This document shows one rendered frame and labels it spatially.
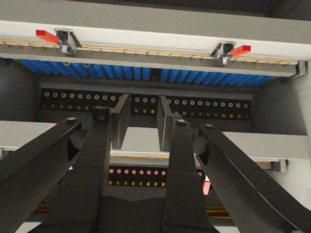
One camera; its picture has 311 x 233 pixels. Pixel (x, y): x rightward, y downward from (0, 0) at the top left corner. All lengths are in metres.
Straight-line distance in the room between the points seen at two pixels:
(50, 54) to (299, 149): 0.49
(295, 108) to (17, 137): 0.53
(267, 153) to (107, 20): 0.36
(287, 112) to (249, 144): 0.15
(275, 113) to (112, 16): 0.41
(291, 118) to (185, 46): 0.28
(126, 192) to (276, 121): 0.45
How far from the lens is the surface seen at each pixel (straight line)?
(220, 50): 0.34
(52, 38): 0.30
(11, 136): 0.40
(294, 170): 0.48
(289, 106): 0.49
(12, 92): 0.51
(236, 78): 0.45
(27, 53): 0.41
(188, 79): 0.43
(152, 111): 0.46
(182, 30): 0.32
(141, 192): 0.60
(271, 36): 0.38
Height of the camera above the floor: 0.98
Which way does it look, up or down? 10 degrees up
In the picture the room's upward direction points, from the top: 176 degrees counter-clockwise
